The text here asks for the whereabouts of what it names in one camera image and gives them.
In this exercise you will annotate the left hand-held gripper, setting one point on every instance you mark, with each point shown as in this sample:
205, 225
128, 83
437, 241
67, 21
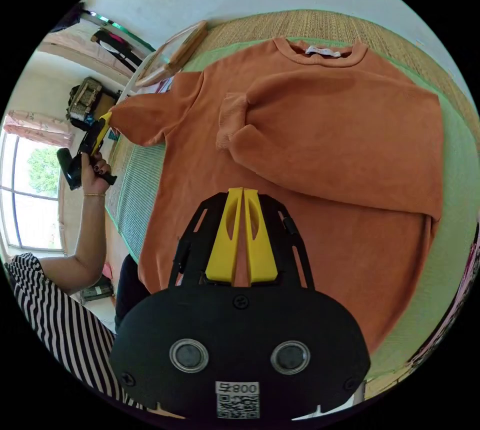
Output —
87, 139

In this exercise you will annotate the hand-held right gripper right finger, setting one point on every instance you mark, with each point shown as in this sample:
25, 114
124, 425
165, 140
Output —
260, 253

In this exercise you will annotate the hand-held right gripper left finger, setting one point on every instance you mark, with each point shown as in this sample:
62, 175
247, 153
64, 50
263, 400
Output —
225, 246

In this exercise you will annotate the orange hoodie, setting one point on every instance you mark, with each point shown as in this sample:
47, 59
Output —
307, 159

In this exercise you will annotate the person's left forearm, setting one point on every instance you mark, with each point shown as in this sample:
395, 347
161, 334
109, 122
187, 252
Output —
92, 234

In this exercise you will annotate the person's left hand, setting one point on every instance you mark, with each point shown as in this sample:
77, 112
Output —
93, 182

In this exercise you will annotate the woven bag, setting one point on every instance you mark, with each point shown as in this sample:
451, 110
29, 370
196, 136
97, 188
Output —
84, 99

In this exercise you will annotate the pink curtain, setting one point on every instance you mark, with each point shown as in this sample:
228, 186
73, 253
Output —
37, 126

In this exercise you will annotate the window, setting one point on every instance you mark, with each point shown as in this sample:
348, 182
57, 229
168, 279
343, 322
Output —
33, 193

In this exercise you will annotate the wooden framed board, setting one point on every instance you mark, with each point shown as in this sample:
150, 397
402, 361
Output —
180, 52

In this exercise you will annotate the person's body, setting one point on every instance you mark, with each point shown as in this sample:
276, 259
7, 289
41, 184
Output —
63, 325

